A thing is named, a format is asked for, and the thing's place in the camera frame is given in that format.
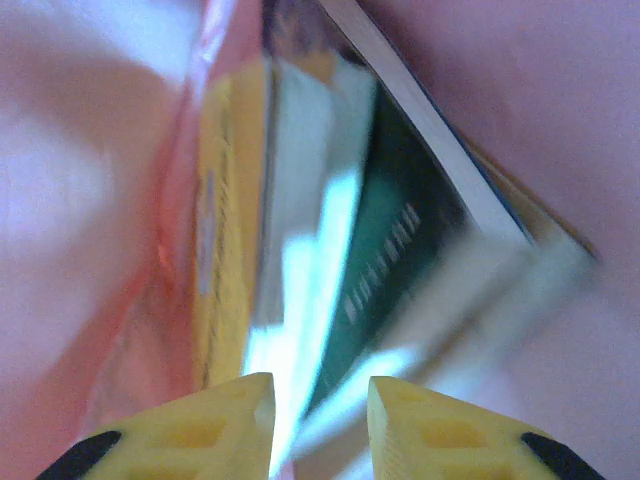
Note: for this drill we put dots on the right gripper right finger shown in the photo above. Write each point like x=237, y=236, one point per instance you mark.
x=440, y=440

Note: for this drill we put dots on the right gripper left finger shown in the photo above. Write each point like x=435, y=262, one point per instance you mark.
x=200, y=435

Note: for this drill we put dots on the yellow cartoon book with dark-haired figure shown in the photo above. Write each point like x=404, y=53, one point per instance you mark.
x=230, y=225

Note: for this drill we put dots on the dark book with old man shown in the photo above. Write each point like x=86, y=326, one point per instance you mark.
x=410, y=225

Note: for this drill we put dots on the pink backpack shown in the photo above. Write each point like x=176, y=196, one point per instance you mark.
x=75, y=225

